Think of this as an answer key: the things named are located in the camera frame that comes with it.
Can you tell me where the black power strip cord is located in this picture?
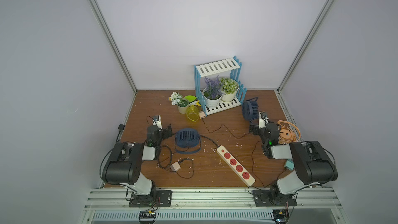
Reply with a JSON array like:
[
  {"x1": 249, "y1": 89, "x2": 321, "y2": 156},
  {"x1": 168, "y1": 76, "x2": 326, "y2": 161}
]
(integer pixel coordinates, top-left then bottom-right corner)
[{"x1": 198, "y1": 134, "x2": 220, "y2": 148}]

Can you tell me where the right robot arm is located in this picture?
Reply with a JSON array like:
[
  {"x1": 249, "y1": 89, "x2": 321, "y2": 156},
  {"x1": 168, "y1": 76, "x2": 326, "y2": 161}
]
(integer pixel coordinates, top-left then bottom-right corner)
[{"x1": 249, "y1": 122, "x2": 338, "y2": 201}]

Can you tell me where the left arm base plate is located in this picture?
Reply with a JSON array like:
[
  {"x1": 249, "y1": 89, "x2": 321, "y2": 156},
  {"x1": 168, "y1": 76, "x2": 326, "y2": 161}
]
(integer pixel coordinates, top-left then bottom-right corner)
[{"x1": 129, "y1": 190, "x2": 173, "y2": 208}]

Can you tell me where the right green circuit board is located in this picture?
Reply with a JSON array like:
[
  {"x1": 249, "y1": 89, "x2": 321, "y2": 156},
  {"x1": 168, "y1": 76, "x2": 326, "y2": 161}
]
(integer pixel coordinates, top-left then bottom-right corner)
[{"x1": 272, "y1": 209, "x2": 289, "y2": 224}]

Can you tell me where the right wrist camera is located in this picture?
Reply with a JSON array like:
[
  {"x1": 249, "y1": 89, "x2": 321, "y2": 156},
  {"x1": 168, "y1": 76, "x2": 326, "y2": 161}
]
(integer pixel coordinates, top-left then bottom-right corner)
[{"x1": 259, "y1": 112, "x2": 268, "y2": 129}]

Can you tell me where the orange desk fan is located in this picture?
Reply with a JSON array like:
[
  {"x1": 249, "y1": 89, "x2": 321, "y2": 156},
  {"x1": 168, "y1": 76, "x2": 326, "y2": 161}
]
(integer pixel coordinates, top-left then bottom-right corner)
[{"x1": 277, "y1": 120, "x2": 301, "y2": 145}]

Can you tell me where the blue white plant shelf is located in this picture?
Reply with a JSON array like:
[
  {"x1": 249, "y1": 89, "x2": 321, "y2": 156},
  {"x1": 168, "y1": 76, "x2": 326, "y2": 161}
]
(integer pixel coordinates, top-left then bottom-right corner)
[{"x1": 194, "y1": 56, "x2": 247, "y2": 116}]

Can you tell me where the teal usb adapter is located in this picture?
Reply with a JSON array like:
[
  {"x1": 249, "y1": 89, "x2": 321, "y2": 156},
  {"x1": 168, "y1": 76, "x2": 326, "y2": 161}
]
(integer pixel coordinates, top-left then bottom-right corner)
[{"x1": 284, "y1": 160, "x2": 294, "y2": 171}]

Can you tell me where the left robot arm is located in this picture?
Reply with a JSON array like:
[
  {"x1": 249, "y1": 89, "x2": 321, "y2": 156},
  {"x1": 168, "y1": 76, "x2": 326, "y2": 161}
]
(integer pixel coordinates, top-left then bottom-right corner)
[{"x1": 99, "y1": 124, "x2": 173, "y2": 198}]

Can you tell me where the white flower potted plant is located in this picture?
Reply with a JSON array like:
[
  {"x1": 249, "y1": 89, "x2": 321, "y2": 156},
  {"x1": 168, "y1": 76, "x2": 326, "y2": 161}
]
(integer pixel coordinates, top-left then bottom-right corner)
[{"x1": 169, "y1": 92, "x2": 189, "y2": 114}]

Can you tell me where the green potted plant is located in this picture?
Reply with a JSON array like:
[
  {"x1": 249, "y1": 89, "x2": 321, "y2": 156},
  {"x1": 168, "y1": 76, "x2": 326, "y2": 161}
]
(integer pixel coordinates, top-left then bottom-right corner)
[{"x1": 220, "y1": 77, "x2": 239, "y2": 102}]

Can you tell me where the purple lavender potted plant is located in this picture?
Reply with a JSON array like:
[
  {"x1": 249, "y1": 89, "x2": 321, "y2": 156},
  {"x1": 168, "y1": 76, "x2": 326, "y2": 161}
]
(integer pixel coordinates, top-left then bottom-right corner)
[{"x1": 203, "y1": 76, "x2": 222, "y2": 108}]

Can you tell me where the left green circuit board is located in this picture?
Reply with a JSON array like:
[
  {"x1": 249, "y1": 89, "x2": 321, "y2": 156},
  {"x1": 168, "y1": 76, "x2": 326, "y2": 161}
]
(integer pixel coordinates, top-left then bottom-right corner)
[{"x1": 138, "y1": 211, "x2": 157, "y2": 224}]

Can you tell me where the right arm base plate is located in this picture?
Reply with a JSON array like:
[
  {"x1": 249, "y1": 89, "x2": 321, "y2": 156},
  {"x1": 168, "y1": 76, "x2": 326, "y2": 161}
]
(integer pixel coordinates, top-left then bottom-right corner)
[{"x1": 252, "y1": 189, "x2": 297, "y2": 207}]

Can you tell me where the beige red power strip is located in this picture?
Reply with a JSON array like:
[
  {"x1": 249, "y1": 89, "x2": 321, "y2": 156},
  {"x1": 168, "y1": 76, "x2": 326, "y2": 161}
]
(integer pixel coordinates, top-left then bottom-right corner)
[{"x1": 217, "y1": 145, "x2": 256, "y2": 187}]

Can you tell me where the dark blue upright desk fan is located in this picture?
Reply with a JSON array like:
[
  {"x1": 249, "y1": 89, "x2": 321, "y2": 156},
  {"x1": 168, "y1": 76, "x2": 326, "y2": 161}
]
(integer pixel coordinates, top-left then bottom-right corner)
[{"x1": 242, "y1": 97, "x2": 259, "y2": 121}]

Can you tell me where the green circuit board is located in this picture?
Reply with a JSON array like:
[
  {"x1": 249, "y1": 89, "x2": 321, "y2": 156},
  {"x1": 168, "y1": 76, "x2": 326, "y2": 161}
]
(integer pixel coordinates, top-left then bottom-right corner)
[
  {"x1": 272, "y1": 209, "x2": 289, "y2": 224},
  {"x1": 138, "y1": 211, "x2": 157, "y2": 224}
]

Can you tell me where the dark blue flat desk fan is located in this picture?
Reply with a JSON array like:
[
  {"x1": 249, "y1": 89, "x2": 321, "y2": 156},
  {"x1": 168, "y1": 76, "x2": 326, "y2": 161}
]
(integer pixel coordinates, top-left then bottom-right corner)
[{"x1": 175, "y1": 128, "x2": 202, "y2": 155}]

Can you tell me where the green plastic scoop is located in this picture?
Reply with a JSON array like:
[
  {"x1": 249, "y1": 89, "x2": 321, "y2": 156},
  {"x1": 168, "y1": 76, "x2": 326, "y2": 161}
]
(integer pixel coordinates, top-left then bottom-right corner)
[{"x1": 184, "y1": 95, "x2": 197, "y2": 103}]

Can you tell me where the yellow spray bottle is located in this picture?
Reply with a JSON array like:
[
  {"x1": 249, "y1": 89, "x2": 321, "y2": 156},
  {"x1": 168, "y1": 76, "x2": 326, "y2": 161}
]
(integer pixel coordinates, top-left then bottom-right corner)
[{"x1": 186, "y1": 100, "x2": 201, "y2": 122}]

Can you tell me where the black wall cable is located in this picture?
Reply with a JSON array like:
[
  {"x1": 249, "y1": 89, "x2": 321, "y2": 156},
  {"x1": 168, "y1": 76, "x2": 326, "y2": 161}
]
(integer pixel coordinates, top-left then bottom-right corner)
[{"x1": 114, "y1": 124, "x2": 125, "y2": 144}]

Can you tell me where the aluminium front rail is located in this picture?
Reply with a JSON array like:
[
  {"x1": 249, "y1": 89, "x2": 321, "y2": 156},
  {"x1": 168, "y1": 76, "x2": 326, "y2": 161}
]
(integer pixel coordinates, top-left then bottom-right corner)
[{"x1": 78, "y1": 187, "x2": 350, "y2": 224}]

